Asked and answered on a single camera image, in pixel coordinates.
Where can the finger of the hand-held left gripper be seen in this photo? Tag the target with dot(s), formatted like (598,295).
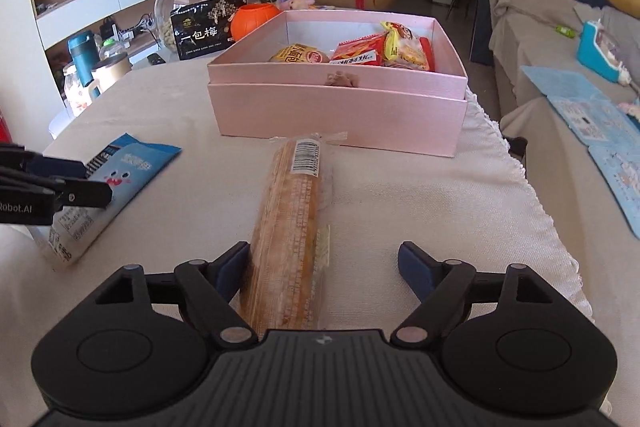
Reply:
(80,197)
(50,167)

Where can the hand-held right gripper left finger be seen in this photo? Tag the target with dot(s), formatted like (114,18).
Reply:
(235,268)

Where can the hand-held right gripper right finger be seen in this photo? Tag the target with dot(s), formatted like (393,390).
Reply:
(414,266)

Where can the blue snack packet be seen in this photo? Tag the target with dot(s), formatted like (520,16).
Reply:
(130,167)

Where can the long bread packet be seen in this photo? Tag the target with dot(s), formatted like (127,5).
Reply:
(287,227)

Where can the pink gift box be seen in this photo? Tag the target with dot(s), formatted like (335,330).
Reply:
(340,117)

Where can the yellow snack packet clear window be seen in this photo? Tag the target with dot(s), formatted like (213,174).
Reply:
(407,49)

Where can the orange-red striped snack packet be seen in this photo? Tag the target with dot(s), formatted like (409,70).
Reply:
(357,49)

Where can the white tablecloth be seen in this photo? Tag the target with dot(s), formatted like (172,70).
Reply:
(400,207)

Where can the clear jar white lid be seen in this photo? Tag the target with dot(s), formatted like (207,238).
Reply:
(77,94)

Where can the beige mug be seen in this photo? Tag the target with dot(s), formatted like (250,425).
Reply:
(112,74)

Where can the teal thermos bottle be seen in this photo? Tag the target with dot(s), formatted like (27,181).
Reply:
(84,57)

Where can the black remote control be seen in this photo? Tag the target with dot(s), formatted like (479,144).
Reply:
(156,59)

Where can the black box with tree print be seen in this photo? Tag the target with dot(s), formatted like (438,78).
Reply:
(207,27)

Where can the light blue play mat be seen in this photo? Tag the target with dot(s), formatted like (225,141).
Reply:
(620,187)
(575,102)

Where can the yellow bread packet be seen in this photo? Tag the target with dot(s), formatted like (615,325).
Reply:
(300,55)

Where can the orange pumpkin bucket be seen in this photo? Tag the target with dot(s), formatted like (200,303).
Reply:
(252,19)

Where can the grey sofa cover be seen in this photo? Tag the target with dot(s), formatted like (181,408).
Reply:
(540,47)

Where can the pink plush toy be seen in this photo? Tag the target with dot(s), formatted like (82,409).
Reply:
(300,2)

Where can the small green toy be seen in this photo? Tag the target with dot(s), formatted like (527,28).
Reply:
(564,31)

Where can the teal toy case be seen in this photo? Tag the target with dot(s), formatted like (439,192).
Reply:
(600,52)

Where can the yellow cushion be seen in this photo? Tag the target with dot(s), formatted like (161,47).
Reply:
(625,3)

